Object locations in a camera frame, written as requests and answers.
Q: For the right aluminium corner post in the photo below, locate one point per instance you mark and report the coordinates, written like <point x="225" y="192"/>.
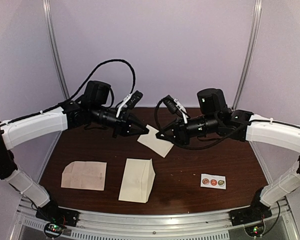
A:
<point x="253" y="36"/>

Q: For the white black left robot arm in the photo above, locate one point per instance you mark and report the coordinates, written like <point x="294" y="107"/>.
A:
<point x="67" y="115"/>

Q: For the cream paper envelope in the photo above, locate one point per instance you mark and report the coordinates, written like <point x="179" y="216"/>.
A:
<point x="137" y="181"/>

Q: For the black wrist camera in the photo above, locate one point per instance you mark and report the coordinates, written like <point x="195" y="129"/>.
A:
<point x="171" y="104"/>
<point x="134" y="99"/>

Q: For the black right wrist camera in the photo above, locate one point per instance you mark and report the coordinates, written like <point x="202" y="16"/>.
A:
<point x="171" y="104"/>

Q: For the left aluminium corner post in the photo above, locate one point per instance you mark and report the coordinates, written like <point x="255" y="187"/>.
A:
<point x="55" y="52"/>

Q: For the aluminium corner post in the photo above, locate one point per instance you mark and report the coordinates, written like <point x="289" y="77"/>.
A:
<point x="55" y="52"/>
<point x="253" y="36"/>

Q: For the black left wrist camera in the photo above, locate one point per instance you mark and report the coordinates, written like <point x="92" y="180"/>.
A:
<point x="134" y="99"/>

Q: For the lined paper letter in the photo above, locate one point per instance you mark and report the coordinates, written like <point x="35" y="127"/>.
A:
<point x="159" y="146"/>

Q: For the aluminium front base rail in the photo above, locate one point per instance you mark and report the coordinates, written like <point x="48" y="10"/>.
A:
<point x="213" y="225"/>

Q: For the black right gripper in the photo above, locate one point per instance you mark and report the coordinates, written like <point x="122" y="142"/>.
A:
<point x="180" y="137"/>

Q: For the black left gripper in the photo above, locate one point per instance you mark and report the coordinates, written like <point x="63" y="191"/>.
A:
<point x="123" y="125"/>

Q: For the sticker sheet with three seals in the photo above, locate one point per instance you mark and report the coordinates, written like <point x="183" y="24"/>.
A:
<point x="213" y="181"/>

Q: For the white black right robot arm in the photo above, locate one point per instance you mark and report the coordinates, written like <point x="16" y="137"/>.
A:
<point x="217" y="123"/>

